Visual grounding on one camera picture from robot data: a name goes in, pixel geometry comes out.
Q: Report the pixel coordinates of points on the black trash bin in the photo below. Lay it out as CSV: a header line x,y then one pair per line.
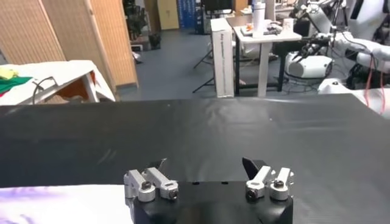
x,y
154,41

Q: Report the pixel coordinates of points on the black monitor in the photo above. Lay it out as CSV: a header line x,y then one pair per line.
x,y
217,5

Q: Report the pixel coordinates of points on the white tumbler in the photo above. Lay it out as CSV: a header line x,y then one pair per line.
x,y
258,21

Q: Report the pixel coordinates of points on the black tripod stand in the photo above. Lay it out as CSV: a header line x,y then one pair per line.
x,y
202,61

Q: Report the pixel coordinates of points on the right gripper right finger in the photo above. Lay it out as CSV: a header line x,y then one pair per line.
x,y
259,182

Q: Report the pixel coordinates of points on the white humanoid robot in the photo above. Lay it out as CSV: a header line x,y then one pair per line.
x,y
365,48

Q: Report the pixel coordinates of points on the tall white cardboard box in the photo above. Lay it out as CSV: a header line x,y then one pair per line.
x,y
222,58

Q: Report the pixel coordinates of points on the red garment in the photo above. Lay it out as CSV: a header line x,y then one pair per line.
x,y
2,94

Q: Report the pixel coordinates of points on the black plastic table cover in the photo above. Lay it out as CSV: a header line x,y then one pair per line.
x,y
198,131

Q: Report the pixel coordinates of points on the green garment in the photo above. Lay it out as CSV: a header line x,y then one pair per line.
x,y
13,83

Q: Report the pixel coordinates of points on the woven folding screen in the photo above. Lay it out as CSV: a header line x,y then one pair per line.
x,y
61,30

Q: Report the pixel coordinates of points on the yellow-green garment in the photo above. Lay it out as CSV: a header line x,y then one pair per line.
x,y
6,73

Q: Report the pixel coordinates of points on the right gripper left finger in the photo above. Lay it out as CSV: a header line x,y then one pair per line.
x,y
144,188

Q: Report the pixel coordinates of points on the white table cloth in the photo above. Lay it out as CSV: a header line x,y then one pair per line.
x,y
67,71

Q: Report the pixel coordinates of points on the white standing desk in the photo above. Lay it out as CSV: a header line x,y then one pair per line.
x,y
264,61

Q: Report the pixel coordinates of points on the yellow cabinet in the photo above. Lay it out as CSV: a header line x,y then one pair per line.
x,y
168,15

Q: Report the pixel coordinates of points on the small orange object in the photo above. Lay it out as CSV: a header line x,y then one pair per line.
x,y
249,27

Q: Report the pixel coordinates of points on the light purple T-shirt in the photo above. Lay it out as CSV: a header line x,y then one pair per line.
x,y
61,204

